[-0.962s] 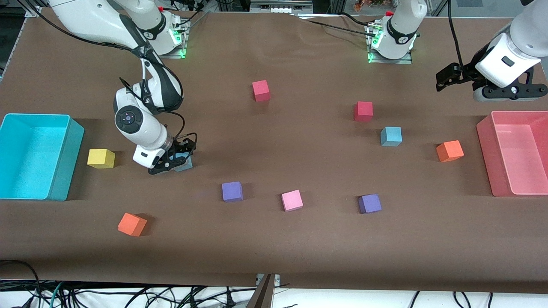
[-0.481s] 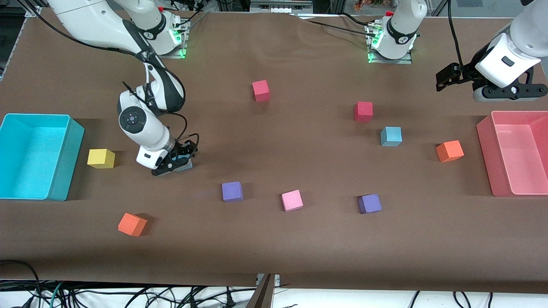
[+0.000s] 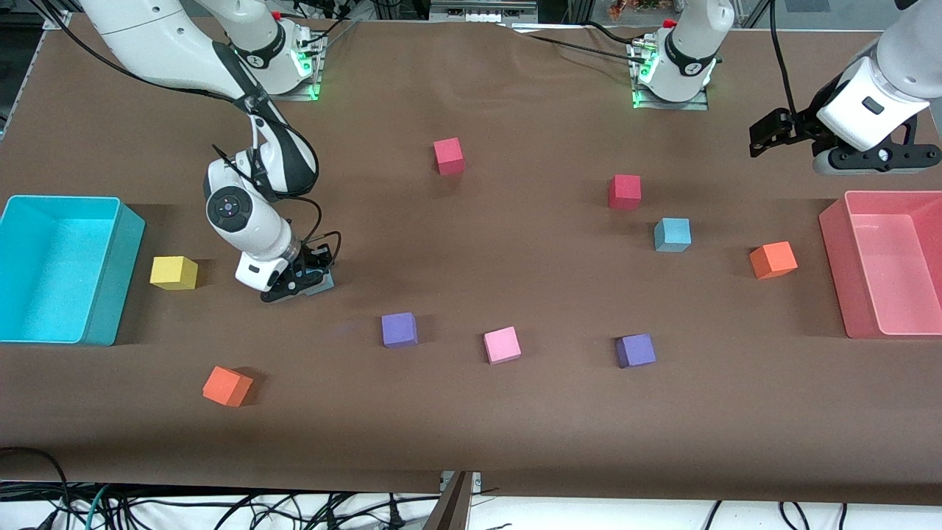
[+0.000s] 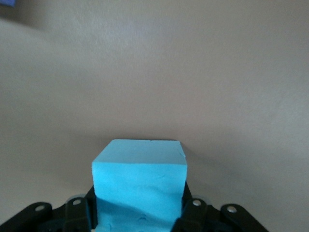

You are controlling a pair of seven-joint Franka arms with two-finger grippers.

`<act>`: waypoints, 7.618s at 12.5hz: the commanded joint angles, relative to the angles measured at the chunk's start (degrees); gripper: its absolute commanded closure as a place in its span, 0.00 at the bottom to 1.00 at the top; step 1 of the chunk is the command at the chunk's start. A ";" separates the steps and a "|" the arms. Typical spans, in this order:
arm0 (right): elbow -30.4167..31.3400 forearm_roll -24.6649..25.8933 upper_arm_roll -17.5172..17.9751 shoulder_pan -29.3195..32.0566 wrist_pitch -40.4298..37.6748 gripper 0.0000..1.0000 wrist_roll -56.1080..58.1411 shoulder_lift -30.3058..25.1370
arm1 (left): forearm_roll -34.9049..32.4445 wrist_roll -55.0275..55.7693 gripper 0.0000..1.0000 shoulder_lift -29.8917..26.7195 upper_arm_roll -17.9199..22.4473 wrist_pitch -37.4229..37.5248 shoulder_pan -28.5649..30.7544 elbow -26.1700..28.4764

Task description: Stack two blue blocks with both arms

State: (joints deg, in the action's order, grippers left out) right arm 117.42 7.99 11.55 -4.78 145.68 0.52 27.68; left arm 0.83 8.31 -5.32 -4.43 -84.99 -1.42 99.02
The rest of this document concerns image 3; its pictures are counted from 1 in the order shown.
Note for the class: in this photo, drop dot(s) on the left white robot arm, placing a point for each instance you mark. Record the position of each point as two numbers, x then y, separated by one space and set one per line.
868 103

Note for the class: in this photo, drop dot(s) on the aluminium corner bracket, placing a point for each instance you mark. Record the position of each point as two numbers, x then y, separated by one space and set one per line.
59 18

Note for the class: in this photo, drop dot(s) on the pink plastic bin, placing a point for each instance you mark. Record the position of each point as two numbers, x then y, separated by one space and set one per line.
894 272

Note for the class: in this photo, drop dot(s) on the cyan plastic bin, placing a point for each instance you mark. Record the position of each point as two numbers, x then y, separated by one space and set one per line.
44 272

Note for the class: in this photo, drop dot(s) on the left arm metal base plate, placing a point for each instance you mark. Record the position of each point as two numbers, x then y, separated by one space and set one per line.
673 105

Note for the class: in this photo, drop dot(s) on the yellow foam cube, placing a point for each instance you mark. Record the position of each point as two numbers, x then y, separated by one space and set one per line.
173 272

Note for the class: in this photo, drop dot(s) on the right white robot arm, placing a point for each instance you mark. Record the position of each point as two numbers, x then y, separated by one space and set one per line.
147 37

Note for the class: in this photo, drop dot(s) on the brown table cover sheet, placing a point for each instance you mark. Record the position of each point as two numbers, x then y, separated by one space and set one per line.
515 427

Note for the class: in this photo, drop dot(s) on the grey metal bracket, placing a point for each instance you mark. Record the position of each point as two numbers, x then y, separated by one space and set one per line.
477 482

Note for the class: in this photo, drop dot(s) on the red foam cube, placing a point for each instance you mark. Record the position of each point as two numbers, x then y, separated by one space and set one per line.
625 191
448 156

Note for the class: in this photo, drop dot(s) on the pink foam cube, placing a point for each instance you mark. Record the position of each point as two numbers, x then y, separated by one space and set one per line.
502 345

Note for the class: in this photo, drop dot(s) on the orange foam cube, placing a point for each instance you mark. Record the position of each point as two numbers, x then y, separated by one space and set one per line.
773 260
227 386

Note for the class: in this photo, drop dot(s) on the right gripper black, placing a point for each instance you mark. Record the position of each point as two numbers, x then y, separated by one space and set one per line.
315 260

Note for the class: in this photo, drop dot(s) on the light blue foam cube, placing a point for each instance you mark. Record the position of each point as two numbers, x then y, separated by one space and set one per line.
673 234
324 285

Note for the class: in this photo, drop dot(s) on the dark slanted beam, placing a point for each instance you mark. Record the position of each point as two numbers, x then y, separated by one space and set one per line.
450 508

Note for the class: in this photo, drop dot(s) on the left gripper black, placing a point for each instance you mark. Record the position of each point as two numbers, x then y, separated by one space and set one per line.
801 123

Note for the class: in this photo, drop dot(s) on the purple foam cube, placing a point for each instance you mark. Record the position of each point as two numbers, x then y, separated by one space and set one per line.
399 330
636 350

